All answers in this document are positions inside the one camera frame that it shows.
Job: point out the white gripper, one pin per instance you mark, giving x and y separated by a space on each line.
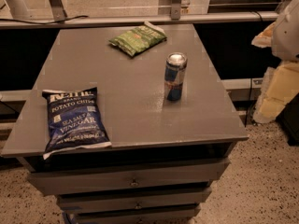
287 36

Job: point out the green jalapeno chip bag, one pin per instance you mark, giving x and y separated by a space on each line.
139 39

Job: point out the blue sea salt vinegar chip bag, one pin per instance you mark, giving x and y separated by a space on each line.
74 121

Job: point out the blue silver energy drink can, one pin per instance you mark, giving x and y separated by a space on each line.
175 68

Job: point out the grey drawer cabinet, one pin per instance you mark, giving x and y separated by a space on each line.
142 125

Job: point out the middle grey drawer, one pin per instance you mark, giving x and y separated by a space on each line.
135 200

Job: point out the grey drawer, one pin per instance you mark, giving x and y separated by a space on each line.
135 200
140 216
128 177

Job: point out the bottom grey drawer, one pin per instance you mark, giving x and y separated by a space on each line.
140 216

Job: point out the grey metal railing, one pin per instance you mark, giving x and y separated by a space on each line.
96 13

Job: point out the top grey drawer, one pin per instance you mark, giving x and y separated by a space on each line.
128 177

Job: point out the white pipe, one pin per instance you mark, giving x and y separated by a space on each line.
18 9

